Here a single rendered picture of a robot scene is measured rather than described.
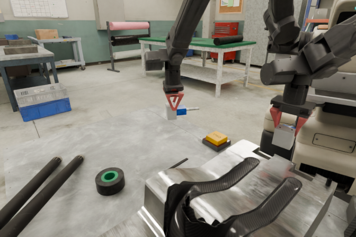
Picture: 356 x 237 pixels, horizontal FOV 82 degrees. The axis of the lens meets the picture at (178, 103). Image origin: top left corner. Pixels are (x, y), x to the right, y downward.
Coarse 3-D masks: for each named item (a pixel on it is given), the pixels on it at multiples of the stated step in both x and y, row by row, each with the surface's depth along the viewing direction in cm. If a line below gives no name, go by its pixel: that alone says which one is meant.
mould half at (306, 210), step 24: (240, 144) 64; (192, 168) 53; (216, 168) 55; (264, 168) 54; (288, 168) 54; (216, 192) 44; (240, 192) 47; (264, 192) 47; (312, 192) 46; (144, 216) 44; (216, 216) 36; (288, 216) 41; (312, 216) 41
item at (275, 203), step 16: (256, 160) 57; (224, 176) 52; (240, 176) 52; (176, 192) 41; (192, 192) 39; (208, 192) 42; (272, 192) 47; (288, 192) 47; (176, 208) 42; (192, 208) 34; (256, 208) 42; (272, 208) 44; (176, 224) 40; (192, 224) 34; (208, 224) 31; (224, 224) 34; (240, 224) 36; (256, 224) 38
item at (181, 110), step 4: (168, 104) 79; (168, 108) 77; (180, 108) 78; (184, 108) 78; (188, 108) 81; (192, 108) 81; (196, 108) 81; (168, 112) 77; (172, 112) 78; (176, 112) 78; (180, 112) 79; (184, 112) 79; (168, 116) 78; (172, 116) 78; (176, 116) 79
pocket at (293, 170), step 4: (292, 168) 55; (292, 172) 56; (296, 172) 56; (300, 172) 55; (304, 172) 55; (300, 176) 55; (304, 176) 54; (308, 176) 53; (312, 176) 53; (308, 180) 53
